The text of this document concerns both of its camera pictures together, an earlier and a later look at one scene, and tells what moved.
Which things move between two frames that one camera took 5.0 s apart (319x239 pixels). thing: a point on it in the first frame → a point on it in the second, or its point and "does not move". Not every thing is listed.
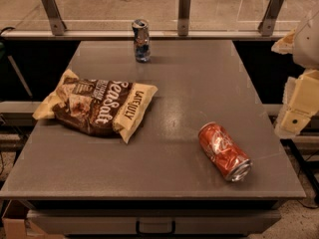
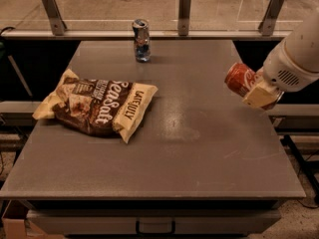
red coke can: (223, 153) → (239, 78)
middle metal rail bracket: (183, 11) does not move
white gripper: (308, 46) → (278, 69)
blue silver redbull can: (140, 29) does not move
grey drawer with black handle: (154, 221) does not move
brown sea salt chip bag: (99, 107) does not move
